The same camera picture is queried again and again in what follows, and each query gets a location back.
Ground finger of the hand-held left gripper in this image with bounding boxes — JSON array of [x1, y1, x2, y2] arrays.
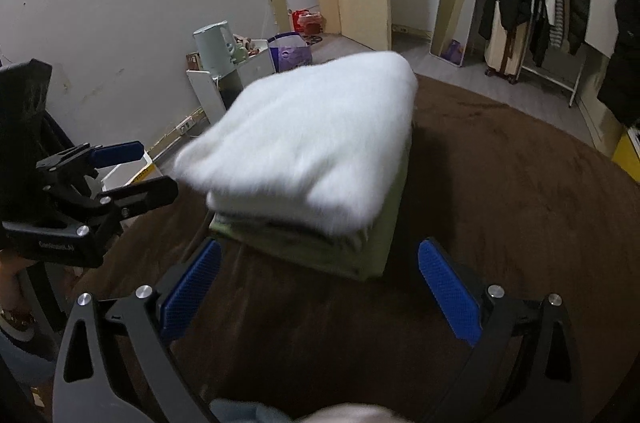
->
[[36, 141, 146, 178], [47, 175, 180, 225]]

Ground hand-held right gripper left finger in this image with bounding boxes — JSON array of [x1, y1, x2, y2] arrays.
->
[[52, 238, 223, 423]]

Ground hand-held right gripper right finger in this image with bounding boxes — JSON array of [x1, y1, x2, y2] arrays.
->
[[417, 237, 583, 423]]

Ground white fluffy garment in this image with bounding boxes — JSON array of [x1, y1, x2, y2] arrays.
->
[[174, 50, 420, 240]]

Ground person's left forearm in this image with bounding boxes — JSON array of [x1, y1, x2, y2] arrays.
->
[[0, 253, 60, 376]]

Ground white clothes rack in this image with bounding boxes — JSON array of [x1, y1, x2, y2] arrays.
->
[[516, 0, 594, 108]]

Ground white box with yellow edge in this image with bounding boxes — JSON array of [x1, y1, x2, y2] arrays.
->
[[100, 148, 164, 200]]

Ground light green garment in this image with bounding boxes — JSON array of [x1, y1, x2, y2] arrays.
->
[[209, 123, 416, 282]]

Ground brown blanket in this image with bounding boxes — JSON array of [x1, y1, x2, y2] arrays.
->
[[70, 73, 640, 423]]

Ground white side table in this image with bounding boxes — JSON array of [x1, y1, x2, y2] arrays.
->
[[186, 38, 277, 124]]

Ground pale green kettle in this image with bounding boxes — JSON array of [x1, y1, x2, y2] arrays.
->
[[193, 21, 236, 78]]

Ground purple bag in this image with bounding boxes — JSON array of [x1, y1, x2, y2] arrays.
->
[[267, 31, 314, 74]]

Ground yellow cabinet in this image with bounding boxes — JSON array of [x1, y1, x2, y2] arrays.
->
[[611, 126, 640, 182]]

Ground red items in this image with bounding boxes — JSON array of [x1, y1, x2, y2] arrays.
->
[[291, 8, 326, 38]]

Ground beige suitcase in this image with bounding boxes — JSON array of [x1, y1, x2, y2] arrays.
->
[[484, 0, 534, 85]]

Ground large black hanging garment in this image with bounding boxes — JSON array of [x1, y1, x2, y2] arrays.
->
[[597, 0, 640, 130]]

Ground striped hanging garment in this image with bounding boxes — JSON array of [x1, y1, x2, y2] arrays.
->
[[548, 0, 569, 50]]

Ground black puffer jacket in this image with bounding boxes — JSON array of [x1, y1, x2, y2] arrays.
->
[[565, 0, 592, 56]]

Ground gold bracelet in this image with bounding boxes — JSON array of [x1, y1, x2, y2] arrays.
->
[[0, 309, 37, 332]]

